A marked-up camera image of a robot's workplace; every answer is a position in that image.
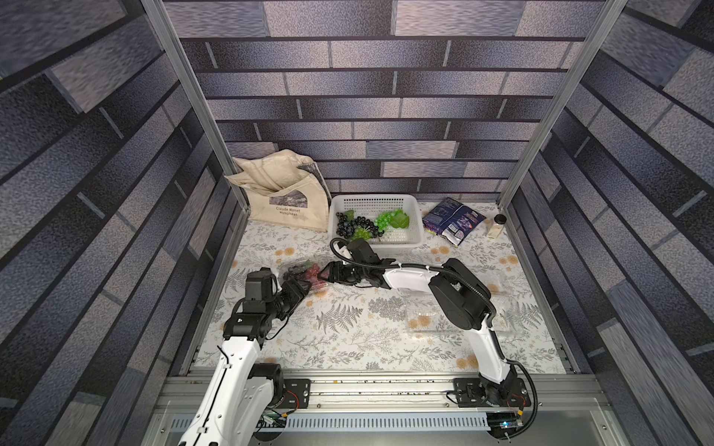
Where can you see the green grape bunch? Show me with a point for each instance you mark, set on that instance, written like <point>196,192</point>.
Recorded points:
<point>396,219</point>
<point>361,233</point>

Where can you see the left aluminium frame post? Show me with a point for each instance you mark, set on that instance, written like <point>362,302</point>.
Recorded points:
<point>167,36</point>

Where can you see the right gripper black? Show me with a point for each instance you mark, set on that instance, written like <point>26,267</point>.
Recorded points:
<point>339,272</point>

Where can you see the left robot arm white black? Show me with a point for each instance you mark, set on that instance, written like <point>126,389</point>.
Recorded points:
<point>241,388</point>

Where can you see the red grape bunch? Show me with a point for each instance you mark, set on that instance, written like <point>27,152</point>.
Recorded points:
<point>312,276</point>

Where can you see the clear clamshell container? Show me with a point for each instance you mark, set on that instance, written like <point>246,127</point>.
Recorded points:
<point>448,308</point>
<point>306,286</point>

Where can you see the small black-capped bottle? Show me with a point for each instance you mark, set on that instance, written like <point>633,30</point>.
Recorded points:
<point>497,226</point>

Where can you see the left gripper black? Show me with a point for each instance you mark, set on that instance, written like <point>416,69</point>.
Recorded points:
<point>297,293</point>

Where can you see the dark blue snack bag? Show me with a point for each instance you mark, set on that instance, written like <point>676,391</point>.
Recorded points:
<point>452,220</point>

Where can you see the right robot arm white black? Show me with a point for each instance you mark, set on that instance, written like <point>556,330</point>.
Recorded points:
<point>502,382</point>

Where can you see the white plastic basket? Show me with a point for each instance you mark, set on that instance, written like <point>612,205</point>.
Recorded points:
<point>371,206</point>

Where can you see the aluminium frame post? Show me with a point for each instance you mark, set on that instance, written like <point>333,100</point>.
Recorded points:
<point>603,25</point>
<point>167,36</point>

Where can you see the green grape bunch front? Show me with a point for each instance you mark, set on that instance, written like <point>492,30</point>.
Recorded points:
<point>361,233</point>

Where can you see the beige canvas tote bag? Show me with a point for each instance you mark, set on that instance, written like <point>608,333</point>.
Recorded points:
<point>284,188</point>

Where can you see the right aluminium frame post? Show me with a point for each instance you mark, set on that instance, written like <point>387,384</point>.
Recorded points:
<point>603,25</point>

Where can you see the dark purple grape bunch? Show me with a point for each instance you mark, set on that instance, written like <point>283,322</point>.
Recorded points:
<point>296,271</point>

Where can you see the black grape bunch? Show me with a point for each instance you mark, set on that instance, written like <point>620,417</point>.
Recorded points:
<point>347,222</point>

